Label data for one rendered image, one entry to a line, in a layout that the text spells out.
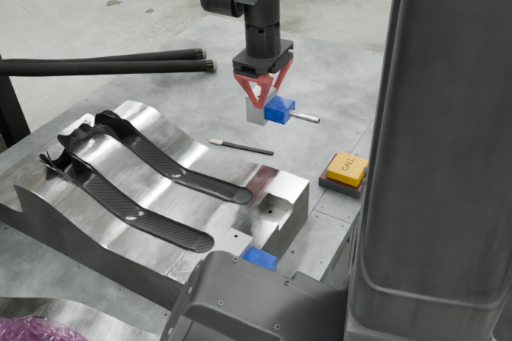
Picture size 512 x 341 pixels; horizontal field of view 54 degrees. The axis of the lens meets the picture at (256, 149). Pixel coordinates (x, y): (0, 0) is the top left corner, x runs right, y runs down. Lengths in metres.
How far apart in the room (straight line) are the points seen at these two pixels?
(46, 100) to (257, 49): 2.17
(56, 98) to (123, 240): 2.17
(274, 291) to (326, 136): 0.80
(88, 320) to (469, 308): 0.55
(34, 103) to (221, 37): 1.63
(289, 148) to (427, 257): 0.84
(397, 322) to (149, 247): 0.56
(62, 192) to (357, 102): 0.67
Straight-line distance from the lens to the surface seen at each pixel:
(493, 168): 0.17
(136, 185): 0.83
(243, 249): 0.68
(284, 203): 0.79
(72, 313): 0.69
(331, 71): 1.28
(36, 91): 3.00
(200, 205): 0.79
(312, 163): 0.99
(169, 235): 0.76
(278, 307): 0.27
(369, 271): 0.20
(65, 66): 1.18
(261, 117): 0.89
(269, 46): 0.82
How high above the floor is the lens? 1.44
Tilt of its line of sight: 39 degrees down
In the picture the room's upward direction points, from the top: 2 degrees counter-clockwise
